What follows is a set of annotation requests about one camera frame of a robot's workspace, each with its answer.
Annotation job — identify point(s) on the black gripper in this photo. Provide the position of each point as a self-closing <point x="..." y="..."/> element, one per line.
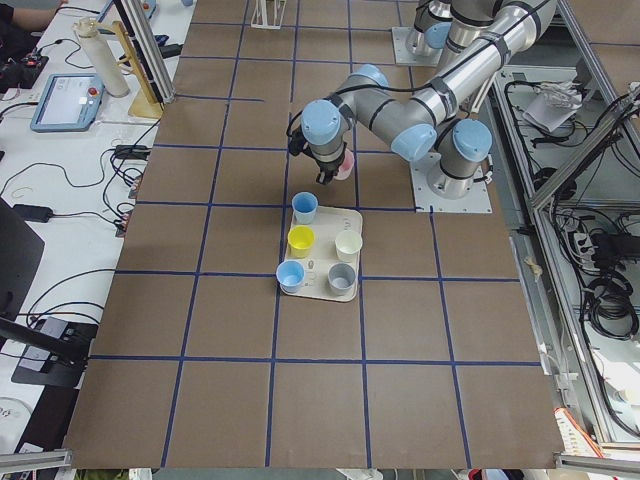
<point x="327" y="167"/>

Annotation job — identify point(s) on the pink plastic cup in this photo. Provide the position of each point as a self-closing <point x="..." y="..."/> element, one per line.
<point x="345" y="169"/>

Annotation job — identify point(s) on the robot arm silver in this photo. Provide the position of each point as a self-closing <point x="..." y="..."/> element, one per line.
<point x="482" y="38"/>
<point x="432" y="22"/>

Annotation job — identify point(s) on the light blue cup rear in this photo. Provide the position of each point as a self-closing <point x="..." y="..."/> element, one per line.
<point x="304" y="206"/>

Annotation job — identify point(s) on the light blue cup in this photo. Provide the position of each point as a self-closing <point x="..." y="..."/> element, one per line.
<point x="290" y="275"/>
<point x="304" y="206"/>

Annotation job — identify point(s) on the yellow plastic cup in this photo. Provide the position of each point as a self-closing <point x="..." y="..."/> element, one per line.
<point x="301" y="239"/>

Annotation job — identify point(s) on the cream plastic cup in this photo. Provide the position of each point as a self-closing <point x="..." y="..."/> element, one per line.
<point x="348" y="244"/>

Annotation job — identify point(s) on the grey plastic cup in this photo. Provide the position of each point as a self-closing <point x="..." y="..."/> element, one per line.
<point x="341" y="278"/>

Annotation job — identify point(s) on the light blue cup front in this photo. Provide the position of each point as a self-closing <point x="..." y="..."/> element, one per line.
<point x="290" y="275"/>

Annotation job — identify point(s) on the beige plastic tray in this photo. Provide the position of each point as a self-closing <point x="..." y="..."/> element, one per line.
<point x="327" y="224"/>

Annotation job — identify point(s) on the wooden mug tree stand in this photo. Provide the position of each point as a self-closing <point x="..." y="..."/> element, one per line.
<point x="145" y="103"/>

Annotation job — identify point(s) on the crumpled white paper bag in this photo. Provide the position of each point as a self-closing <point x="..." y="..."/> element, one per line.
<point x="555" y="103"/>

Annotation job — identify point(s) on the white cylindrical bottle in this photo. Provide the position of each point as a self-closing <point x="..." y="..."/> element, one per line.
<point x="100" y="56"/>

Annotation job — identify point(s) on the blue teach pendant tablet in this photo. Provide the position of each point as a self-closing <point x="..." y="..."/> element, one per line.
<point x="69" y="103"/>

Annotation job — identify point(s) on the black power adapter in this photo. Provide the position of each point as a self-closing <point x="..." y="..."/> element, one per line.
<point x="34" y="213"/>

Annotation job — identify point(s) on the black monitor stand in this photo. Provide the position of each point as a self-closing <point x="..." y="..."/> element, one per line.
<point x="56" y="351"/>

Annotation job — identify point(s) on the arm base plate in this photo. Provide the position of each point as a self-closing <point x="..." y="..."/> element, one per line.
<point x="413" y="48"/>
<point x="435" y="192"/>

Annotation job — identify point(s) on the white wire cup rack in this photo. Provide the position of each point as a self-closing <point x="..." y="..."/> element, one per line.
<point x="268" y="14"/>

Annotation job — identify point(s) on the aluminium frame post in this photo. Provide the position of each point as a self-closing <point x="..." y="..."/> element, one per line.
<point x="147" y="52"/>

